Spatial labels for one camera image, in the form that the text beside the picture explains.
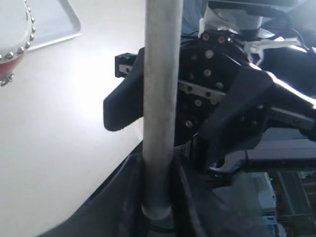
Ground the white plastic tray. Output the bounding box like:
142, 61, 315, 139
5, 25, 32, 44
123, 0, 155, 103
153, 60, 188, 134
27, 0, 81, 51

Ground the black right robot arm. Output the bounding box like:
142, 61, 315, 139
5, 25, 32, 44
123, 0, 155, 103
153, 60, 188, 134
103, 0, 316, 170

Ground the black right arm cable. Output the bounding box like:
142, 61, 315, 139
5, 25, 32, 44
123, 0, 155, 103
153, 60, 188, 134
261, 9, 316, 52

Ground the white wooden drumstick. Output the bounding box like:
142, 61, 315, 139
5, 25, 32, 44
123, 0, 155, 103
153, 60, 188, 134
142, 0, 183, 220

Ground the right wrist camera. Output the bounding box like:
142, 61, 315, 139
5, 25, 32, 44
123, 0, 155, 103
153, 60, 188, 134
198, 0, 265, 40

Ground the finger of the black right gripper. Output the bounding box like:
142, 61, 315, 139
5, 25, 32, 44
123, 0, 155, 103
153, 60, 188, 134
103, 48, 145, 131

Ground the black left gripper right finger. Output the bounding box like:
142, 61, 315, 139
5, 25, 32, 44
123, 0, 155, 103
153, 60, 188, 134
170, 146, 273, 237

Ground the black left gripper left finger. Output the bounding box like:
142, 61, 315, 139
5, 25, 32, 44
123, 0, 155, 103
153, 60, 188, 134
41, 144, 150, 237

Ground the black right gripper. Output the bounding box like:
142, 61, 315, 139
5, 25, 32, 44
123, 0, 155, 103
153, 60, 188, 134
175, 30, 316, 170

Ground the small red drum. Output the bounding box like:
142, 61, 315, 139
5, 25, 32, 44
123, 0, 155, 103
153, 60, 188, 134
0, 0, 36, 87

